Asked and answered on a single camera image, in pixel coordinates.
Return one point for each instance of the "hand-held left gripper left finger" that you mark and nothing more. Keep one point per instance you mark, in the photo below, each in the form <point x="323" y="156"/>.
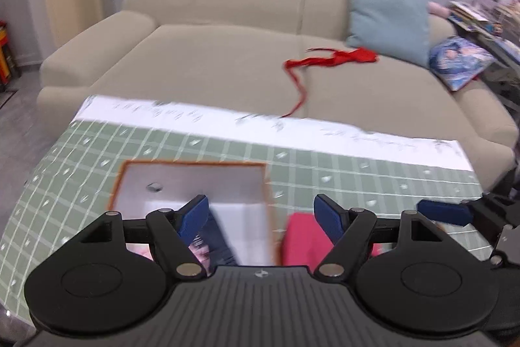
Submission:
<point x="194" y="219"/>

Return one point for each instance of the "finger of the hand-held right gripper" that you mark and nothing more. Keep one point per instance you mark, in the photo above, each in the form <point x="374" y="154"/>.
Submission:
<point x="443" y="211"/>

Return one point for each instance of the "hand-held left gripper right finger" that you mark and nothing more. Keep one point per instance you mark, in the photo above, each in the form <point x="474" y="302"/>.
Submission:
<point x="329" y="219"/>

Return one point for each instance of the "dark printed cloth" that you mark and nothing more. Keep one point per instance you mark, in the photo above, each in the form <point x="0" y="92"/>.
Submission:
<point x="217" y="241"/>

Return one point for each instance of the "pink cloth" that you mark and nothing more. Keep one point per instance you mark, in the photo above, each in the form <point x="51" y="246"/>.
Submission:
<point x="302" y="239"/>

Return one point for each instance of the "white box with orange rim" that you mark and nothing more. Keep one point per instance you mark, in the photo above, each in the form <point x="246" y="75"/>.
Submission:
<point x="195" y="184"/>

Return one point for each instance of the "pink soft toy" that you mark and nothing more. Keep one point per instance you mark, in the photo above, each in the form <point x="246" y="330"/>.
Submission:
<point x="438" y="8"/>

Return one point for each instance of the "blue printed cushion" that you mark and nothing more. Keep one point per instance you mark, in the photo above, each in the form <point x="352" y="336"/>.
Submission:
<point x="459" y="60"/>

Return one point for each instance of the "red ribbon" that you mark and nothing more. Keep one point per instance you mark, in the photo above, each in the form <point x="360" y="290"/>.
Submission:
<point x="325" y="61"/>

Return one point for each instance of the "beige sofa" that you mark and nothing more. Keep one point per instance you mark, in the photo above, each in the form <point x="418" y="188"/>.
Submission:
<point x="211" y="54"/>

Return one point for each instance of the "cluttered side table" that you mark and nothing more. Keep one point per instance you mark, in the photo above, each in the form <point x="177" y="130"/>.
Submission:
<point x="501" y="34"/>

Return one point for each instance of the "stack of books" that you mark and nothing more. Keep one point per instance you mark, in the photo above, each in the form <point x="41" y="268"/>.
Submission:
<point x="469" y="11"/>

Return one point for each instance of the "light blue pillow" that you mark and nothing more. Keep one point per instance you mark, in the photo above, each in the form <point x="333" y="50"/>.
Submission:
<point x="388" y="13"/>

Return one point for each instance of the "red and orange rack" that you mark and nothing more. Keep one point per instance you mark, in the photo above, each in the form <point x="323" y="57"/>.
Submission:
<point x="6" y="54"/>

